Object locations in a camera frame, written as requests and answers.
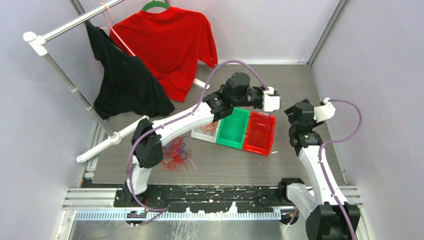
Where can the green plastic bin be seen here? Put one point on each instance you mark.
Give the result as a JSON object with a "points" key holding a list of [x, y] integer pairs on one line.
{"points": [[232, 129]]}

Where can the white plastic bin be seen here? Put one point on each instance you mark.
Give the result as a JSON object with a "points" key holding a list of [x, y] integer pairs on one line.
{"points": [[207, 132]]}

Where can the red t-shirt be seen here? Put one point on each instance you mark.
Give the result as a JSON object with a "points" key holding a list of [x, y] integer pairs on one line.
{"points": [[170, 44]]}

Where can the red plastic bin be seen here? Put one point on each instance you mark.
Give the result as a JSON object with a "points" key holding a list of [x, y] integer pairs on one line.
{"points": [[259, 136]]}

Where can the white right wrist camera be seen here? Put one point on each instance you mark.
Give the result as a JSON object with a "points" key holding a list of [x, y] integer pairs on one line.
{"points": [[324, 111]]}

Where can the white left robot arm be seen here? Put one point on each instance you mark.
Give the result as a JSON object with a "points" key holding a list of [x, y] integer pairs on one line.
{"points": [[149, 137]]}

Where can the white slotted cable duct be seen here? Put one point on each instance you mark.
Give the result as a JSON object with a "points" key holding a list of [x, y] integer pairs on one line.
{"points": [[139, 215]]}

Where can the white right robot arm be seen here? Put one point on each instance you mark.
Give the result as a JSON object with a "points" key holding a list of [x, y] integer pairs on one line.
{"points": [[327, 212]]}

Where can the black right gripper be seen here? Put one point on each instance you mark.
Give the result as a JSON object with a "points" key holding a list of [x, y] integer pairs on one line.
{"points": [[289, 111]]}

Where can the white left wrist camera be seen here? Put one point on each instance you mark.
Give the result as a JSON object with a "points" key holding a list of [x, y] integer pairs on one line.
{"points": [[271, 100]]}

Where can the metal clothes rack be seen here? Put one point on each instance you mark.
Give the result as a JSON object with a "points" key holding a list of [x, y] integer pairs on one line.
{"points": [[37, 42]]}

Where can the black t-shirt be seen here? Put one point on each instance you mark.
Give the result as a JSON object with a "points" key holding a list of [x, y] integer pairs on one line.
{"points": [[127, 84]]}

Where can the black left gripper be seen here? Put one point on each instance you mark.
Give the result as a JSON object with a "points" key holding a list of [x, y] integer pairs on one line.
{"points": [[261, 90]]}

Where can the green clothes hanger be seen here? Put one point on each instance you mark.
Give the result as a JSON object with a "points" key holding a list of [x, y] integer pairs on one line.
{"points": [[155, 4]]}

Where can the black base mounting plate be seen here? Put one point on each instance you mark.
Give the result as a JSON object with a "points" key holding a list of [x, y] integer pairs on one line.
{"points": [[213, 198]]}

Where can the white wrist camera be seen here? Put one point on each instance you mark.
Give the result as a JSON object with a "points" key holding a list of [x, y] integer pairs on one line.
{"points": [[271, 100], [324, 111]]}

